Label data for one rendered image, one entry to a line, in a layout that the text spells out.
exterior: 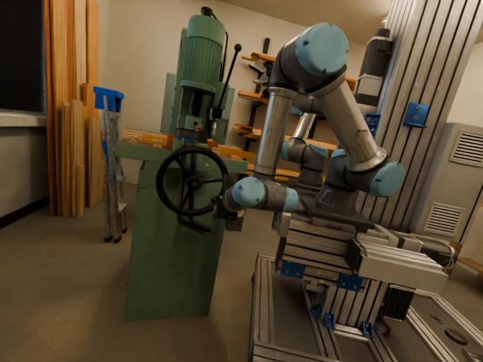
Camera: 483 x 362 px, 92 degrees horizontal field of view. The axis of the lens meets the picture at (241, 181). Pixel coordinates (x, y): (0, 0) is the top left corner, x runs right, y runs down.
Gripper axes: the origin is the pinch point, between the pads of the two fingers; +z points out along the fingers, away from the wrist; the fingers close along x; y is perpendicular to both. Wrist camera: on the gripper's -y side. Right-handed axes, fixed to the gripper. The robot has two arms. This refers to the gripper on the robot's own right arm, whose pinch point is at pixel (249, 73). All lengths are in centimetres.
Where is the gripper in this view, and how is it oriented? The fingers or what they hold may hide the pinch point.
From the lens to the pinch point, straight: 124.8
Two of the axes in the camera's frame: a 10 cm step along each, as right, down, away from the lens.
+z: -9.4, -1.1, -3.3
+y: 3.3, -5.8, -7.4
